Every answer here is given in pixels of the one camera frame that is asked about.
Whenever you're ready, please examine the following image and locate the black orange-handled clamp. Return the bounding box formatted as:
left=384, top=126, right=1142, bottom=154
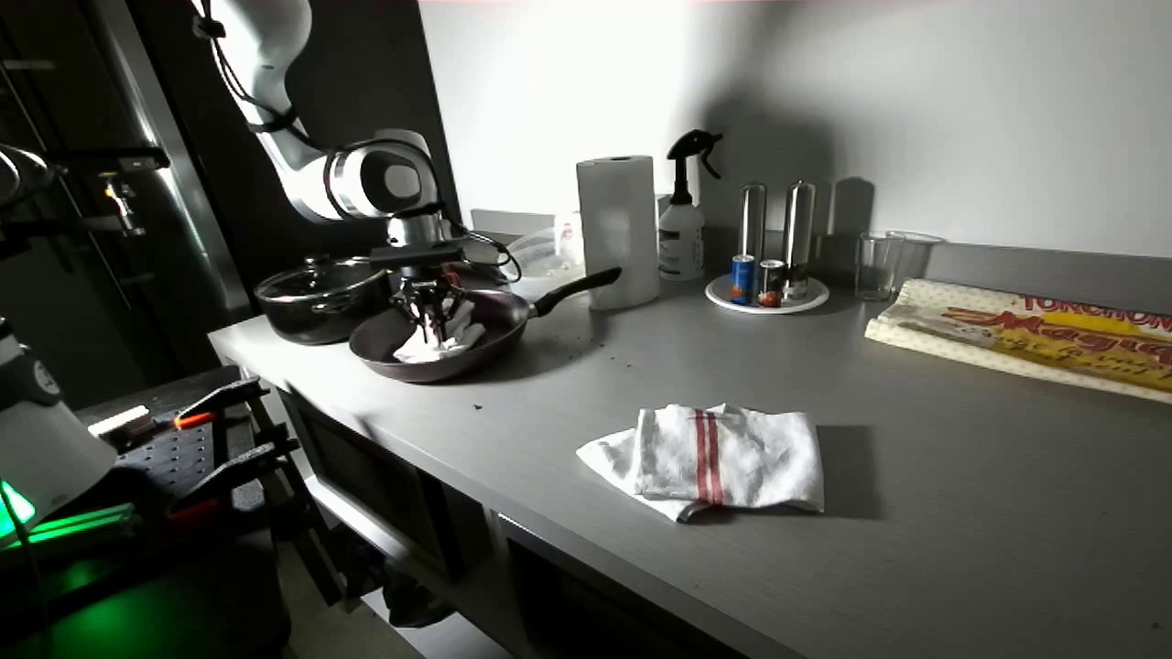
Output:
left=116, top=374, right=274, bottom=447

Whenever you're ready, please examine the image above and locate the slim steel shaker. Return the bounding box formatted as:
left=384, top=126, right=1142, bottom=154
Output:
left=736, top=180, right=772, bottom=264

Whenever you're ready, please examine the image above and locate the white spray bottle black trigger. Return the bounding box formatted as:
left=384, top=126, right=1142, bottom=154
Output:
left=655, top=126, right=730, bottom=291

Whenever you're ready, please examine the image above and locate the dark frying pan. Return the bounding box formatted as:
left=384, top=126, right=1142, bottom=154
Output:
left=346, top=264, right=627, bottom=388

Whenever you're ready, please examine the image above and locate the black bar clamp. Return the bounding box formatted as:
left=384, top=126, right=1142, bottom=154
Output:
left=160, top=436, right=315, bottom=522

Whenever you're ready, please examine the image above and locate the folded white red-striped towel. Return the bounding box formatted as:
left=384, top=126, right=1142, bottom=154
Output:
left=570, top=398, right=826, bottom=529

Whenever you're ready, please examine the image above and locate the white paper towel roll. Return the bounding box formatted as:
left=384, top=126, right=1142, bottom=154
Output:
left=570, top=152, right=664, bottom=316

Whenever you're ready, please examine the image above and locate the black pot with glass lid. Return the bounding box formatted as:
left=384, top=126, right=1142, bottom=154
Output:
left=249, top=248, right=403, bottom=336

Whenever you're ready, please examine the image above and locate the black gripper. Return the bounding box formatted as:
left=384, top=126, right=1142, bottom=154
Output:
left=384, top=237, right=479, bottom=351

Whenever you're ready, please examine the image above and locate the small white towel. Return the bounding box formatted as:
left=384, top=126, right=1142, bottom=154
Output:
left=389, top=304, right=494, bottom=371

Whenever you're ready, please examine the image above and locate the dark brown can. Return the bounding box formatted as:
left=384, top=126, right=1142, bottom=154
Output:
left=755, top=255, right=791, bottom=310

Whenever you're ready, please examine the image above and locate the clear glass cup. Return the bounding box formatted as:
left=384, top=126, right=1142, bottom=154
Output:
left=868, top=229, right=941, bottom=297

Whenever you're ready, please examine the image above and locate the white plate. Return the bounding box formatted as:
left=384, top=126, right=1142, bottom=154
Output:
left=699, top=269, right=835, bottom=318

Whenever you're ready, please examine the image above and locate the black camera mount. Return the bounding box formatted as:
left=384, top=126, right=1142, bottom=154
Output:
left=0, top=140, right=171, bottom=248

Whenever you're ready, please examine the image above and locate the blue can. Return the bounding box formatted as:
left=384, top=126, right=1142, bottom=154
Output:
left=726, top=248, right=763, bottom=307

